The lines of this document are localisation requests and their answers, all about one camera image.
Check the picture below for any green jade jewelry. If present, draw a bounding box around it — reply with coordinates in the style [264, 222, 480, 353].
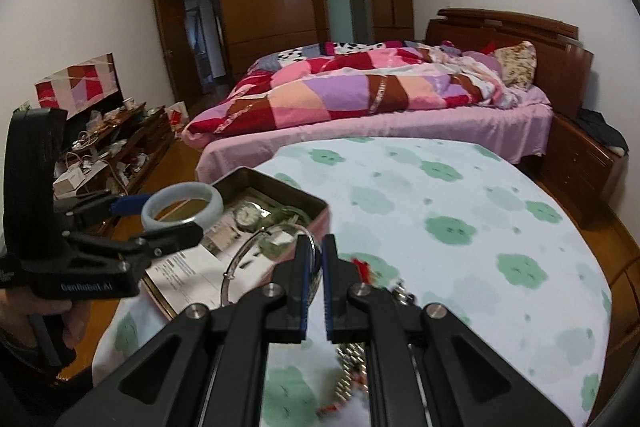
[257, 207, 303, 265]

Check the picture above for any bed with pink sheet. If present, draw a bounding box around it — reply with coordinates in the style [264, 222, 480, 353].
[195, 84, 556, 188]

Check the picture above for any white cardboard box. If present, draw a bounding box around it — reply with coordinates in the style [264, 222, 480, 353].
[52, 161, 109, 198]

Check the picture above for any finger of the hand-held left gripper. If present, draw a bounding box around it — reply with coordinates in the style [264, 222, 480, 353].
[62, 222, 206, 269]
[52, 188, 153, 228]

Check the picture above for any red tassel pendant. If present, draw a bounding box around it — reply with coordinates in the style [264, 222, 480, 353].
[349, 258, 375, 284]

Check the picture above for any person's left hand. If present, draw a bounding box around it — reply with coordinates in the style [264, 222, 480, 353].
[0, 289, 95, 388]

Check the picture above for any silver bangle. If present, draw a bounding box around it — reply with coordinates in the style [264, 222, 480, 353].
[221, 224, 321, 308]

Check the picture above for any wooden television stand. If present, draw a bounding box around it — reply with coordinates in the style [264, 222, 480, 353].
[52, 104, 174, 208]

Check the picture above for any brown wooden wardrobe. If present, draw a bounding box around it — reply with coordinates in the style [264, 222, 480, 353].
[150, 0, 416, 85]

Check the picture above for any pink tin box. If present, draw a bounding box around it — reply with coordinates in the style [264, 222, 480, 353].
[210, 167, 331, 298]

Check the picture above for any dark clothing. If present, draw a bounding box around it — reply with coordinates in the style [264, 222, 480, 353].
[575, 108, 630, 154]

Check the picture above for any floral pillow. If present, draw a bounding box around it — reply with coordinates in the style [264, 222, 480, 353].
[492, 41, 538, 88]

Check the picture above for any pale jade bangle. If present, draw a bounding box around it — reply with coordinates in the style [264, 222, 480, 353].
[141, 182, 224, 233]

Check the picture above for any wooden headboard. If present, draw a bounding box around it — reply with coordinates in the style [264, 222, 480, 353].
[425, 8, 596, 120]

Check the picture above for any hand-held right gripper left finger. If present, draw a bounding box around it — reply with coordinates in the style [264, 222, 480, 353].
[55, 234, 313, 427]

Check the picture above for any wooden nightstand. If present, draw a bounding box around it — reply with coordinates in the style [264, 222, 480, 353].
[542, 112, 628, 228]

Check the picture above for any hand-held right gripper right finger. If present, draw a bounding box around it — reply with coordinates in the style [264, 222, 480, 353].
[321, 234, 573, 427]

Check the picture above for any silver wristwatch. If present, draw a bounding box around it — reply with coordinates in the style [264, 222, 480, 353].
[232, 202, 262, 231]

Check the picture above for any red and white bag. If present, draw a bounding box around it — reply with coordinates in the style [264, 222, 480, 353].
[167, 101, 190, 134]

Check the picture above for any cloth covered television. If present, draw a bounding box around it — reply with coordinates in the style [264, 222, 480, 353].
[34, 53, 124, 122]

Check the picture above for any gold watch bracelet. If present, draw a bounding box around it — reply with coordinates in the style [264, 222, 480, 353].
[334, 342, 372, 410]

